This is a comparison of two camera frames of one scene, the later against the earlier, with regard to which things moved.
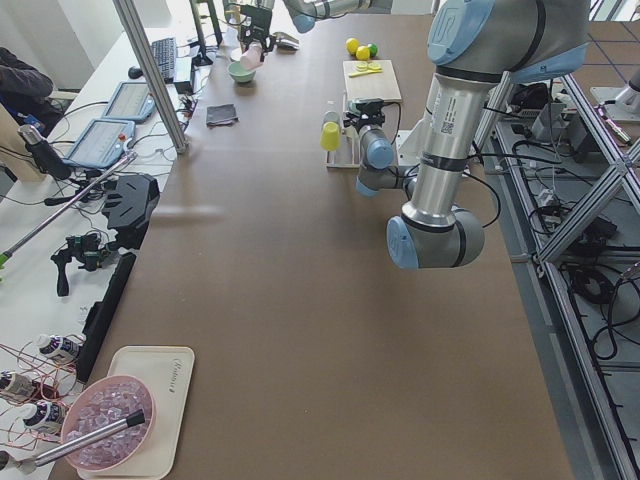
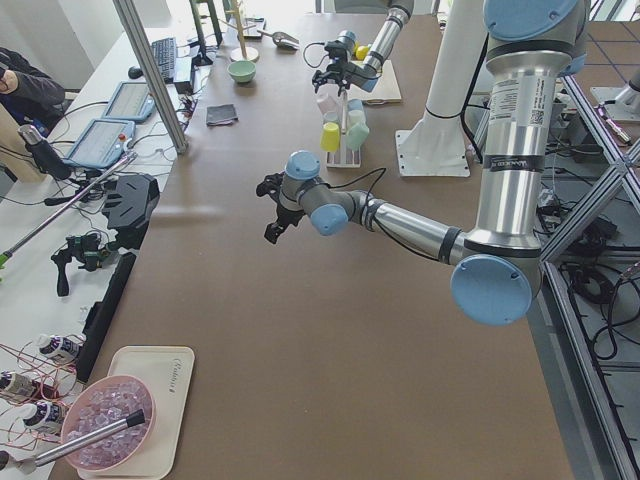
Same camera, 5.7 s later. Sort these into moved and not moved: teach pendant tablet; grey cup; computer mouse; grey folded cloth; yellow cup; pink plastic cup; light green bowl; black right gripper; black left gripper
Moved: pink plastic cup; black left gripper; black right gripper
Not moved: yellow cup; computer mouse; grey cup; light green bowl; teach pendant tablet; grey folded cloth
